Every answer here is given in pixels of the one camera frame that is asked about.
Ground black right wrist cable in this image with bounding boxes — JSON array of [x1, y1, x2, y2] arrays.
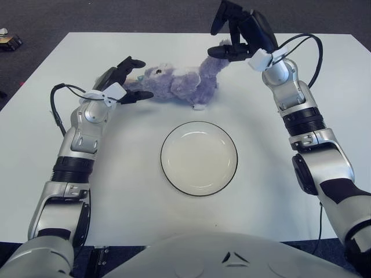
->
[[271, 34, 324, 89]]

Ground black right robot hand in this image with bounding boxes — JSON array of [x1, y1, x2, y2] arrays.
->
[[207, 0, 279, 62]]

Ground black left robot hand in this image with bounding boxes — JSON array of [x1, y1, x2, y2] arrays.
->
[[94, 56, 154, 105]]

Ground black and gold box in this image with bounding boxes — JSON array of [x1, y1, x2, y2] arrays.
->
[[0, 33, 23, 53]]

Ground purple plush bunny doll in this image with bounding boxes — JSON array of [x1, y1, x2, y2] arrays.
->
[[123, 39, 232, 111]]

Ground black metal bracket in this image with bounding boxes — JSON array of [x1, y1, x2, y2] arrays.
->
[[88, 246, 111, 278]]

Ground white plate with black rim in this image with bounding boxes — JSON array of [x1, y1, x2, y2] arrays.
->
[[160, 120, 239, 198]]

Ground grey robot torso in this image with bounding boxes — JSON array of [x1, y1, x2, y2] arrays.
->
[[101, 230, 360, 278]]

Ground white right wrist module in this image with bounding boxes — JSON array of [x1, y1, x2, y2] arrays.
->
[[249, 49, 275, 72]]

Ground thin black hanging cable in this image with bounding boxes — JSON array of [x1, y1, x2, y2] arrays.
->
[[315, 202, 325, 241]]

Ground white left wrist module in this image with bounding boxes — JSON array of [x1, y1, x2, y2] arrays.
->
[[103, 82, 128, 107]]

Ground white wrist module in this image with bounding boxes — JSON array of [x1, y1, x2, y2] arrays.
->
[[249, 49, 275, 72], [103, 82, 128, 107]]

